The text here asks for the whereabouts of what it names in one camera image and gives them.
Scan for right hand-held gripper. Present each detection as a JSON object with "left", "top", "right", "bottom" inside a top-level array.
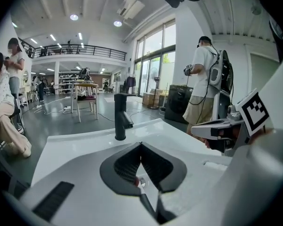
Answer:
[{"left": 190, "top": 88, "right": 272, "bottom": 158}]

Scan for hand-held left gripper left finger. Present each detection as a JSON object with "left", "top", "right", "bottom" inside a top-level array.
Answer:
[{"left": 3, "top": 142, "right": 159, "bottom": 226}]

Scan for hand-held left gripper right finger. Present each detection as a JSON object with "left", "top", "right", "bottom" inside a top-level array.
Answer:
[{"left": 141, "top": 142, "right": 232, "bottom": 226}]

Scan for white ceramic sink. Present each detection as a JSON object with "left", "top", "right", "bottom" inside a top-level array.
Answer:
[{"left": 31, "top": 118, "right": 228, "bottom": 188}]

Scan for black washing machine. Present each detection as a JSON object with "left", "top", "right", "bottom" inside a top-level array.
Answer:
[{"left": 164, "top": 84, "right": 194, "bottom": 124}]

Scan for black and white backpack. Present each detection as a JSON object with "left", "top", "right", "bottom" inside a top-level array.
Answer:
[{"left": 208, "top": 49, "right": 234, "bottom": 120}]

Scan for cardboard box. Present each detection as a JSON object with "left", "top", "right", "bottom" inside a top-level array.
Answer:
[{"left": 141, "top": 92, "right": 164, "bottom": 108}]

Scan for black faucet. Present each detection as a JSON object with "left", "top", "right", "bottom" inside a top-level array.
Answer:
[{"left": 114, "top": 93, "right": 134, "bottom": 141}]

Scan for tall white table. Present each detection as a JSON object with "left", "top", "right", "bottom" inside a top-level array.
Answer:
[{"left": 58, "top": 79, "right": 96, "bottom": 114}]

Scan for black standing fan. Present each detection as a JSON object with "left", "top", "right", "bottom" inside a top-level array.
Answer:
[{"left": 150, "top": 66, "right": 162, "bottom": 110}]

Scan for wooden chair with white legs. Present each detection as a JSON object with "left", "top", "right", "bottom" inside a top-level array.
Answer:
[{"left": 74, "top": 82, "right": 100, "bottom": 124}]

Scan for clothes rack with dark garments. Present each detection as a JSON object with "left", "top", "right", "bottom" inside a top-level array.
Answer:
[{"left": 123, "top": 73, "right": 137, "bottom": 94}]

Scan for white storage shelves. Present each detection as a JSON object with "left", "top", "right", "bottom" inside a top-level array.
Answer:
[{"left": 58, "top": 71, "right": 81, "bottom": 95}]

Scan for white dressing table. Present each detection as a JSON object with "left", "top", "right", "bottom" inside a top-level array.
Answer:
[{"left": 18, "top": 70, "right": 38, "bottom": 107}]

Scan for person's black shirt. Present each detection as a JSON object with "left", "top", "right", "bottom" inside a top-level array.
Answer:
[{"left": 268, "top": 13, "right": 283, "bottom": 64}]

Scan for black balcony railing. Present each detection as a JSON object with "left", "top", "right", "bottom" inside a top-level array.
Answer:
[{"left": 18, "top": 37, "right": 128, "bottom": 62}]

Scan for ceiling air conditioner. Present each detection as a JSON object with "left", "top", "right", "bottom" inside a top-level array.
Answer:
[{"left": 116, "top": 0, "right": 146, "bottom": 20}]

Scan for glass window wall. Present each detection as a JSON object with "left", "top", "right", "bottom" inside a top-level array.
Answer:
[{"left": 133, "top": 19, "right": 177, "bottom": 97}]

